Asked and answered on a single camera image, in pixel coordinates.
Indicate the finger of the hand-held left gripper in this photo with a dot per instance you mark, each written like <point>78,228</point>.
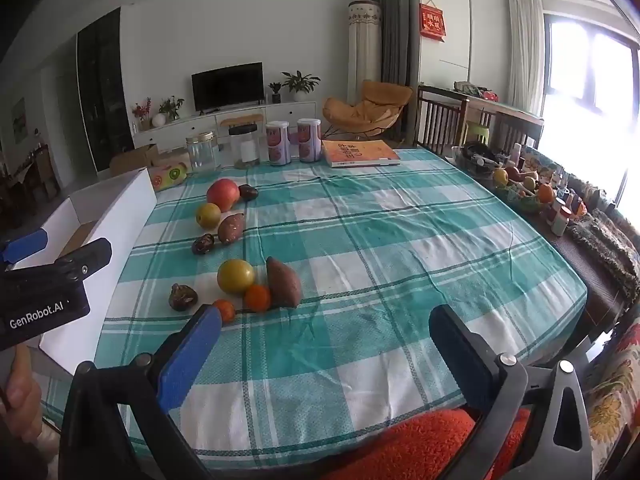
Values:
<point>87,260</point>
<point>27,245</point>

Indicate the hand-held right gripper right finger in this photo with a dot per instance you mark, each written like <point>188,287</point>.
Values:
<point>460,360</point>

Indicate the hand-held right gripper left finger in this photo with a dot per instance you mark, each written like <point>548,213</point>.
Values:
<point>191,355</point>

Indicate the orange tangerine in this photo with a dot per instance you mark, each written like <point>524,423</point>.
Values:
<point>257,298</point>
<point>226,310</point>

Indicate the white cardboard box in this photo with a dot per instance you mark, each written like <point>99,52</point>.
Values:
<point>117,210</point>

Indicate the dark brown fruit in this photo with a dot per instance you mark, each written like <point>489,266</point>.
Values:
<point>202,244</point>
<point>181,297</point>
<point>248,192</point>

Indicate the large yellow round fruit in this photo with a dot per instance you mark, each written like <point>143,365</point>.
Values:
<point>235,276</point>

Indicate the large sweet potato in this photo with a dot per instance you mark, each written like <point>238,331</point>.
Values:
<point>283,282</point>

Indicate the small sweet potato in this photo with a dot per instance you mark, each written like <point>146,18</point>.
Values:
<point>231,227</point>

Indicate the person's left hand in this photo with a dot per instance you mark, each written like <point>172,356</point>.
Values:
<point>22,395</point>

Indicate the wooden dining set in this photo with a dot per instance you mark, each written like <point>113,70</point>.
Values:
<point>30,175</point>

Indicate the orange-red fluffy cushion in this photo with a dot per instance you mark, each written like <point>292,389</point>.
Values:
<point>425,445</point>

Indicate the brown cardboard box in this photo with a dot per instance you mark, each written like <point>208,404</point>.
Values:
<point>135,157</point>

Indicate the fruit print tissue box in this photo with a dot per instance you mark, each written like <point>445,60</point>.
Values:
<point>169,175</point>

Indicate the yellow-green pear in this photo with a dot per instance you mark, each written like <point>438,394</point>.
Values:
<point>208,215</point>

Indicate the green plaid tablecloth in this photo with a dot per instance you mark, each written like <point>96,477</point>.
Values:
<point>375,240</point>

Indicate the red apple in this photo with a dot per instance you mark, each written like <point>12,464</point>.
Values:
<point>223,194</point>

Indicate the white round ornament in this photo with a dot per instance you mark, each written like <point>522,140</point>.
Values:
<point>158,119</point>

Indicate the glass jar with gold lid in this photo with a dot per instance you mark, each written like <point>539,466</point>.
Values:
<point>202,152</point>

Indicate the red flowers in vase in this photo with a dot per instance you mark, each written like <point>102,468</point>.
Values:
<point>142,111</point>

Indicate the floral sofa cover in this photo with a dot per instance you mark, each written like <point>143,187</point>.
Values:
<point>617,395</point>

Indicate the dark glass display cabinet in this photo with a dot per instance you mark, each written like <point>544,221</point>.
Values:
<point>100,90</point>

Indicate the leafy green potted plant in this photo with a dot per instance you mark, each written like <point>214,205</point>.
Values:
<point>171,107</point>

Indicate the woven fruit basket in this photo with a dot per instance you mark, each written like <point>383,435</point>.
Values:
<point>522,192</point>

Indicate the row of small bottles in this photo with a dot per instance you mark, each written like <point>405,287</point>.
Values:
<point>562,212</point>

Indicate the patterned woven runner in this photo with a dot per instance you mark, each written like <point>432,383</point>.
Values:
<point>602,245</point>

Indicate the clear jar with black lid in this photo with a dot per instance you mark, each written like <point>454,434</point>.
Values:
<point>244,146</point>

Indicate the black basket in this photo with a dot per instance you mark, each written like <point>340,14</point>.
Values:
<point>477,157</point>

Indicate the pink labelled can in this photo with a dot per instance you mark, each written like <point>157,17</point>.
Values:
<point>278,143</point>
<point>309,140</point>

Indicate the black television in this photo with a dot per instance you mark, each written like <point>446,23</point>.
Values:
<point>227,85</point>

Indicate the green plastic stool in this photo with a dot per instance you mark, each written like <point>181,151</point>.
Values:
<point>476,132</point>

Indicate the orange book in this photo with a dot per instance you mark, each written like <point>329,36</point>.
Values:
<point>360,152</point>

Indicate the dark wooden chair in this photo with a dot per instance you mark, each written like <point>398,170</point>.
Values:
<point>440,110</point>
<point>515,122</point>

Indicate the white television cabinet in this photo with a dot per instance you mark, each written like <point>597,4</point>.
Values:
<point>290,112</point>

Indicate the small dark potted plant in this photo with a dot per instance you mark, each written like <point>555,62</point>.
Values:
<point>275,92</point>

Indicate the orange lounge chair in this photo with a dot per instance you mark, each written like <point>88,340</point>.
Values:
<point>372,107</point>

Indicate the large green potted plant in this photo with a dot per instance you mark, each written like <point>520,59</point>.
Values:
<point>298,81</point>

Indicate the white curtain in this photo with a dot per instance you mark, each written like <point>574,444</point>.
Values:
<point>525,50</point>

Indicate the covered standing air conditioner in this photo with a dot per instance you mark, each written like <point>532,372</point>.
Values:
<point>364,50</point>

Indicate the grey curtain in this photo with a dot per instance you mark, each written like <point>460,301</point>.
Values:
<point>395,35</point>

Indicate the framed wall picture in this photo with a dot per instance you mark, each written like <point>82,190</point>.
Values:
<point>19,120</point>

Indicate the red wall hanging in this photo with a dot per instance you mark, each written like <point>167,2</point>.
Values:
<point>432,20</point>

